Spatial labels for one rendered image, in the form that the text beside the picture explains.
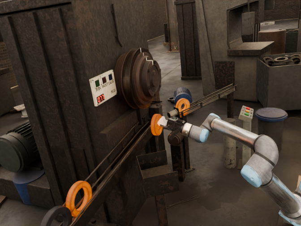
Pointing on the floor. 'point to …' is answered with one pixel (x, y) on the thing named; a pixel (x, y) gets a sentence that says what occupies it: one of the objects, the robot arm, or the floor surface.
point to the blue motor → (183, 92)
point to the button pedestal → (247, 122)
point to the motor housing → (178, 155)
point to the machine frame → (77, 91)
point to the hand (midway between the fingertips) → (156, 122)
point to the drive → (40, 196)
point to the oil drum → (273, 35)
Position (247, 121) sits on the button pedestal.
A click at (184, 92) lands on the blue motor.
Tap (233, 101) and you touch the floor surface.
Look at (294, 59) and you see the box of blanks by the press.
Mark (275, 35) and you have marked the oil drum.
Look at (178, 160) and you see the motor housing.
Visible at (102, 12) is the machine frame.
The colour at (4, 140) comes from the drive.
